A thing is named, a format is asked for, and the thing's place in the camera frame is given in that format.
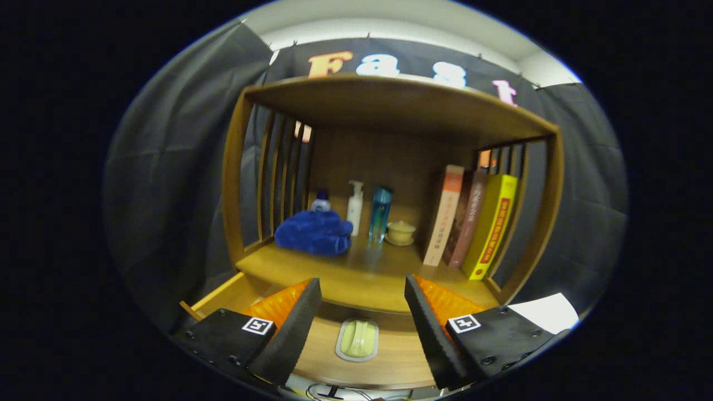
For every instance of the wooden countertop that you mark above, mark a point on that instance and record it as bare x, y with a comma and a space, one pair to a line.
362, 278

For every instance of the brown book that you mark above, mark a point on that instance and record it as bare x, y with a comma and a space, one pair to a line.
468, 223

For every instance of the black backdrop cloth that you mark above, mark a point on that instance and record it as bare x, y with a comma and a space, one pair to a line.
161, 184

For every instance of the white table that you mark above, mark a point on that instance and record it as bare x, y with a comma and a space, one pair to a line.
546, 312

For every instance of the tall blue bottle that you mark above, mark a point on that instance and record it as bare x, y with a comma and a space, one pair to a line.
380, 214

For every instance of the blue folded towel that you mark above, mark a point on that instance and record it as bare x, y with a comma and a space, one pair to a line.
312, 234

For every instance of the white pump bottle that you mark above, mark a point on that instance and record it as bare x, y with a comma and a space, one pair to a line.
355, 211

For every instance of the small white blue-capped bottle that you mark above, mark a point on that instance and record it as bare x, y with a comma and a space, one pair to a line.
321, 205

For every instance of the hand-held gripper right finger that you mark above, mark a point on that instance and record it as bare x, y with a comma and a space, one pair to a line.
434, 340

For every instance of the beige lidded cup with saucer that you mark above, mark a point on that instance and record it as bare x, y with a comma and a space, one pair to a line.
400, 231

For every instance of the wooden cabinet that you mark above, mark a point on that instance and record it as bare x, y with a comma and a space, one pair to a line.
390, 161

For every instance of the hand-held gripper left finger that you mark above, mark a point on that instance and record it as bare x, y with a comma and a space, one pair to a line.
289, 340

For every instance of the orange and white book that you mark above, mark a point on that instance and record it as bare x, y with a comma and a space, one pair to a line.
444, 217

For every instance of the yellow book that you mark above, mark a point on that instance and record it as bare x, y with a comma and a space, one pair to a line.
490, 228

